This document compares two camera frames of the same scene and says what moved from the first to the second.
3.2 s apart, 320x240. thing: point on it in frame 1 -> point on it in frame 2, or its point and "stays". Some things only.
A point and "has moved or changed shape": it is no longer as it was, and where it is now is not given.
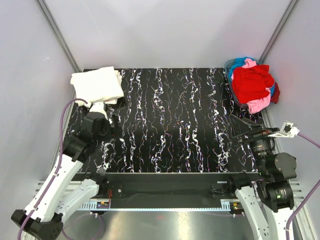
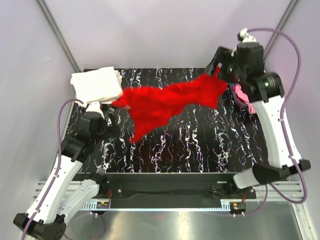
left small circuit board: x=103 y=204 stays
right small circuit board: x=236 y=205 stays
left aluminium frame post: x=59 y=36 stays
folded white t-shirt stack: x=102 y=85 stays
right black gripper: x=254 y=133 -> x=221 y=55
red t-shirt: x=250 y=83 has moved or changed shape
